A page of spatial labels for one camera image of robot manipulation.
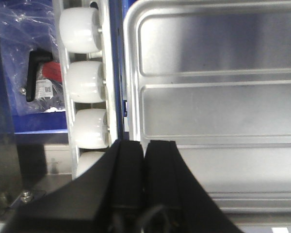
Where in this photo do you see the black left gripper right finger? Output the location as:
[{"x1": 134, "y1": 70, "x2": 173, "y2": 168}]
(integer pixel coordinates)
[{"x1": 139, "y1": 140, "x2": 241, "y2": 233}]

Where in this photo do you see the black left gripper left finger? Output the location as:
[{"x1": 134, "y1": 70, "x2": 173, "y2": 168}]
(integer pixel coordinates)
[{"x1": 1, "y1": 140, "x2": 144, "y2": 233}]

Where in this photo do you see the silver ribbed metal tray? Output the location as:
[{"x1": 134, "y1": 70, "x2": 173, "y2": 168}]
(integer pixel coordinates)
[{"x1": 123, "y1": 0, "x2": 291, "y2": 213}]

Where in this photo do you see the steel shelf front bar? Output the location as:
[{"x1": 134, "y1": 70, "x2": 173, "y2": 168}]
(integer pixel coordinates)
[{"x1": 0, "y1": 189, "x2": 291, "y2": 233}]

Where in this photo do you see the steel bolt and nut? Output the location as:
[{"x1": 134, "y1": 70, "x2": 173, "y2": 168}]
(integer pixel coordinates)
[{"x1": 20, "y1": 190, "x2": 33, "y2": 203}]

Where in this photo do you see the left white roller track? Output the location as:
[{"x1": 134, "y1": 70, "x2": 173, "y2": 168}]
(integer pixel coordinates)
[{"x1": 52, "y1": 0, "x2": 119, "y2": 178}]

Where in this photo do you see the blue bin lower left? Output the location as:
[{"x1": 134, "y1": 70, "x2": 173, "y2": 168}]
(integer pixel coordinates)
[{"x1": 0, "y1": 0, "x2": 67, "y2": 134}]

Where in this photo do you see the black handle in plastic bag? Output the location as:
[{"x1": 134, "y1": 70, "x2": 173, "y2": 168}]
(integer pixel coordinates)
[{"x1": 25, "y1": 50, "x2": 53, "y2": 102}]

